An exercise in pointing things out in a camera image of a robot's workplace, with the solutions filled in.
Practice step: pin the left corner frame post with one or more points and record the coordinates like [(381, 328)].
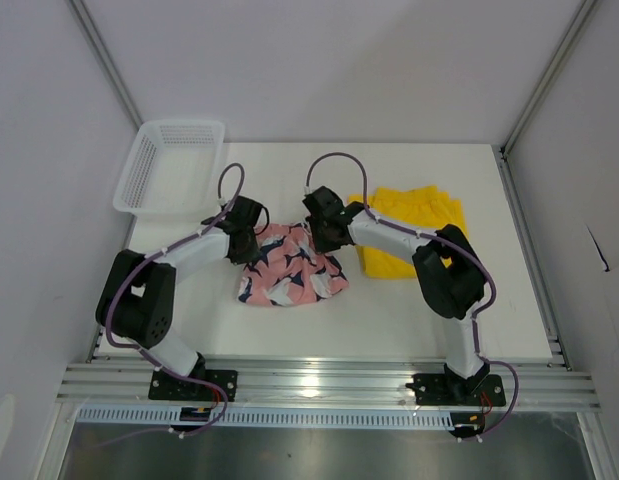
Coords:
[(100, 51)]

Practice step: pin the white tray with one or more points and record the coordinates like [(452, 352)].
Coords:
[(170, 168)]

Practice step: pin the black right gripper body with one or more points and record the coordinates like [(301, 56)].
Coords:
[(322, 241)]

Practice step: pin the yellow shorts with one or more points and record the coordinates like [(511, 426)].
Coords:
[(426, 206)]

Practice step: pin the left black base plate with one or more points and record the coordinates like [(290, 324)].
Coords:
[(164, 387)]

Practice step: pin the pink patterned shorts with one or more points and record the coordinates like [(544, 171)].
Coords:
[(289, 271)]

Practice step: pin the slotted cable duct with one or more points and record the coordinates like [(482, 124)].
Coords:
[(269, 417)]

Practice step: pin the aluminium mounting rail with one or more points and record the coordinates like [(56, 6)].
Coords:
[(324, 383)]

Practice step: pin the right side table rail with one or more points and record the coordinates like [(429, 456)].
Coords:
[(560, 357)]

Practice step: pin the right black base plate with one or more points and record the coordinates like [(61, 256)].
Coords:
[(432, 389)]

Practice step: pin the corner frame post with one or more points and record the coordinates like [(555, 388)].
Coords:
[(100, 51), (565, 47)]

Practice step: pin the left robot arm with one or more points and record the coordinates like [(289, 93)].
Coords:
[(137, 303)]

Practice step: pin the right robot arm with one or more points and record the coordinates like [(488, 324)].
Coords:
[(451, 278)]

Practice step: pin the right corner frame post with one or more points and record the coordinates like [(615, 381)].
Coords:
[(565, 47)]

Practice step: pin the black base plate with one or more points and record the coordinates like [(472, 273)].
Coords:
[(432, 389), (164, 387)]

